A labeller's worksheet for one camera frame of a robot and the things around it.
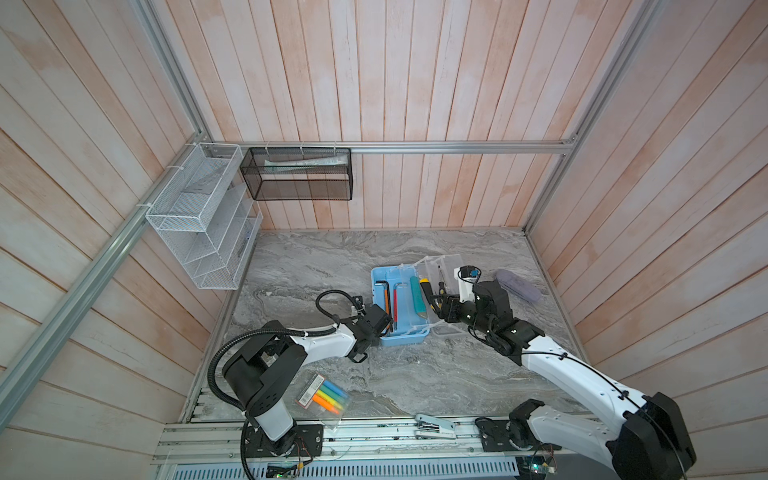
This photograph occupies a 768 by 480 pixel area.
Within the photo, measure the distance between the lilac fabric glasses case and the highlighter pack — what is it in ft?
2.14

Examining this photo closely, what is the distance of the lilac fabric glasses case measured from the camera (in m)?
1.01

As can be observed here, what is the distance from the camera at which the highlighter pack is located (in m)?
0.80
